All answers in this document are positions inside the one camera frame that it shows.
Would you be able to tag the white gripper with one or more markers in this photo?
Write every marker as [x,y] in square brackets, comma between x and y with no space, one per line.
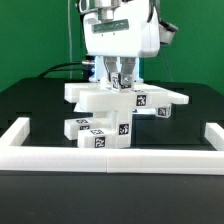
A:
[134,32]

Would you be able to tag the white marker cube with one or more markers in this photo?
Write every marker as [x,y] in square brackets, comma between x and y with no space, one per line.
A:
[164,112]
[120,82]

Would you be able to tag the white chair back part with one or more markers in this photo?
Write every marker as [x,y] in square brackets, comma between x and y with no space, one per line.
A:
[91,97]

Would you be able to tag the white chair seat part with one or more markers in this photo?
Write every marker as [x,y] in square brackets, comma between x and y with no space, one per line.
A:
[118,121]

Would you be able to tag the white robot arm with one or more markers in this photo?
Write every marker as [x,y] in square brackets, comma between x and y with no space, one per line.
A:
[105,10]

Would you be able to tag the white marker base plate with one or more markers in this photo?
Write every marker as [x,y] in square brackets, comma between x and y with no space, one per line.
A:
[135,111]

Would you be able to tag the white U-shaped boundary frame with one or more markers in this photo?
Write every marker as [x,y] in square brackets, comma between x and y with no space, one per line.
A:
[14,155]

